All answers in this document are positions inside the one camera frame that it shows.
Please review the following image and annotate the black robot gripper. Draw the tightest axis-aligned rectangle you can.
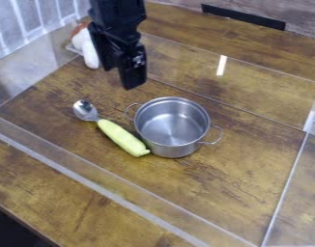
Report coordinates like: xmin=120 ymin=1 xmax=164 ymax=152
xmin=88 ymin=0 xmax=147 ymax=90

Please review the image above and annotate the small stainless steel pot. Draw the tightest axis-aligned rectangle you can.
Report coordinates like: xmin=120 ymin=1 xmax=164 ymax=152
xmin=123 ymin=96 xmax=223 ymax=158

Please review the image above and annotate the white red toy mushroom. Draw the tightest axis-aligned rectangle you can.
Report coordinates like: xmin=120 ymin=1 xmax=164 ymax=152
xmin=71 ymin=22 xmax=99 ymax=69

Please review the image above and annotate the black bar on table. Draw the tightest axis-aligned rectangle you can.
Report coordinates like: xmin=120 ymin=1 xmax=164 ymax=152
xmin=201 ymin=4 xmax=286 ymax=31

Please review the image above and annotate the clear acrylic enclosure wall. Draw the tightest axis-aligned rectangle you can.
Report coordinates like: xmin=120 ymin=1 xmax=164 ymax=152
xmin=0 ymin=23 xmax=315 ymax=247

